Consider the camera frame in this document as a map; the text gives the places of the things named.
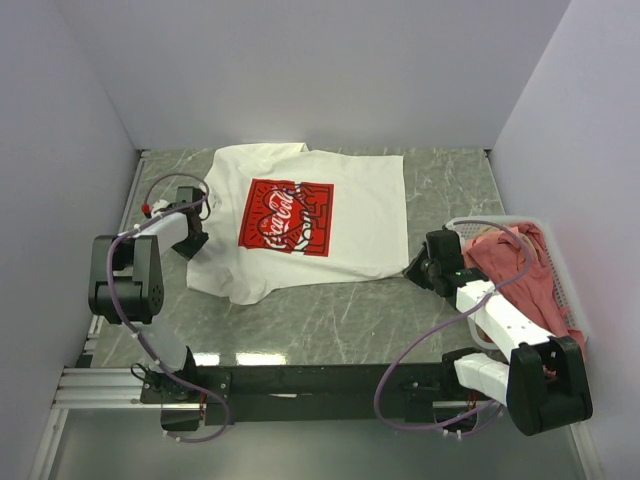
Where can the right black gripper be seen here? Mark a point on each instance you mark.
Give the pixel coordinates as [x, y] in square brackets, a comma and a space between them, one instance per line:
[412, 272]

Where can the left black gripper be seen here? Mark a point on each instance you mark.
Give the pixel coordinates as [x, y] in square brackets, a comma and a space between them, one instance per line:
[189, 251]

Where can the white Coca-Cola t-shirt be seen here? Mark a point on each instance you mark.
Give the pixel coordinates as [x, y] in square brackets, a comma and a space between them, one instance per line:
[290, 216]

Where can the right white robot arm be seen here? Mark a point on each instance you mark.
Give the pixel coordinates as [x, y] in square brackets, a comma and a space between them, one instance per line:
[542, 382]

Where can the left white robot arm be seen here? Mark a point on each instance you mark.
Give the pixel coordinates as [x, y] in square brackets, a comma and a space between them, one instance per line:
[126, 284]

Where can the beige garment in basket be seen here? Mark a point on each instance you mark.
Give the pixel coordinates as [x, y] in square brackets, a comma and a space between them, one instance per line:
[496, 231]

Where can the pink t-shirt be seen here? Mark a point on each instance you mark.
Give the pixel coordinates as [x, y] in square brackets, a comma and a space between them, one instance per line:
[502, 258]

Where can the white plastic laundry basket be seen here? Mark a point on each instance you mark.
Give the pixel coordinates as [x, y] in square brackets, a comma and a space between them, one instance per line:
[467, 227]

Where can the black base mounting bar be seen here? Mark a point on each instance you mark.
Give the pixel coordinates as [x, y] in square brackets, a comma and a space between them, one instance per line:
[415, 393]

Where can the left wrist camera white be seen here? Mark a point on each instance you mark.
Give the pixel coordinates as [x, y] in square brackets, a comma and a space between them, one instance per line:
[157, 206]

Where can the aluminium frame rail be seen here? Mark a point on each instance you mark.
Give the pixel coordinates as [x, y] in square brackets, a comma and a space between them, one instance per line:
[79, 389]

